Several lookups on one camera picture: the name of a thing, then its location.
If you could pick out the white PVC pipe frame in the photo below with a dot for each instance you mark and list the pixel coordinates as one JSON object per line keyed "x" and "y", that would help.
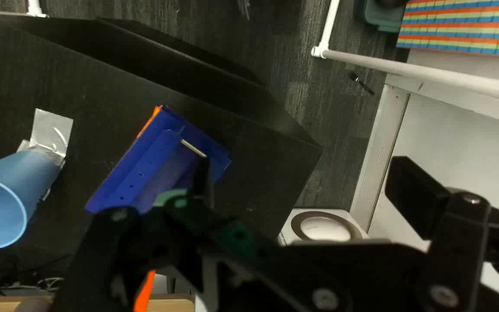
{"x": 433, "y": 74}

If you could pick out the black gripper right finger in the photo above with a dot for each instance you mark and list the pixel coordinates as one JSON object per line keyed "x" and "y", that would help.
{"x": 462, "y": 232}

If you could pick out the wooden board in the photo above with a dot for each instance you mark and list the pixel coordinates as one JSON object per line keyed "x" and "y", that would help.
{"x": 7, "y": 304}

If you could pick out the black pen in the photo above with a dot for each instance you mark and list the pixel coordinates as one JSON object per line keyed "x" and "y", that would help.
{"x": 362, "y": 82}

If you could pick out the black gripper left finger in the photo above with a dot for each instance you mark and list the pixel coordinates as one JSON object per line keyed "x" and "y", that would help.
{"x": 145, "y": 244}

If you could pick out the white door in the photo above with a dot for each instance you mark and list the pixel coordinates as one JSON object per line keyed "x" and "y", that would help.
{"x": 462, "y": 145}

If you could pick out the striped colourful wall panel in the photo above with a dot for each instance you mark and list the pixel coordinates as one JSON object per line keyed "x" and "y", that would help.
{"x": 462, "y": 27}

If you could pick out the teal plastic box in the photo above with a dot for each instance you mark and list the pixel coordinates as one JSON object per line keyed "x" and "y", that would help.
{"x": 379, "y": 15}

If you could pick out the blue rack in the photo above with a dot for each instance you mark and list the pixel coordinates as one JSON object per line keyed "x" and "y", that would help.
{"x": 145, "y": 174}

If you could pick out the black table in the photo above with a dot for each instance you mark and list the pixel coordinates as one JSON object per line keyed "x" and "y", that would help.
{"x": 86, "y": 76}

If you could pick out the grey tape patch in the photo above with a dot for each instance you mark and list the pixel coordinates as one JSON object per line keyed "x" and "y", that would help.
{"x": 50, "y": 131}

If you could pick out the large blue plastic cup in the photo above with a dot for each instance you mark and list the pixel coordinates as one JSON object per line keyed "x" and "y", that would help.
{"x": 7, "y": 192}

